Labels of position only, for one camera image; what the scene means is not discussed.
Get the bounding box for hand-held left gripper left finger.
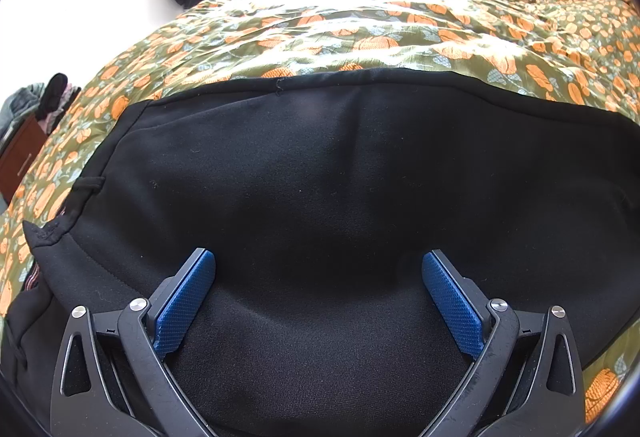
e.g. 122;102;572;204
50;247;217;437

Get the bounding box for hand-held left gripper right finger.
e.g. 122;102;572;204
419;248;586;437

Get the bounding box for black pants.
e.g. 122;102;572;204
0;69;640;437

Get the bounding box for brown wooden cabinet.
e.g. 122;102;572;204
0;117;47;202

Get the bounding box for heap of clothes on cabinet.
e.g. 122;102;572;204
0;73;82;148

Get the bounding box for green pumpkin print blanket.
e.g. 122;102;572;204
0;0;640;428

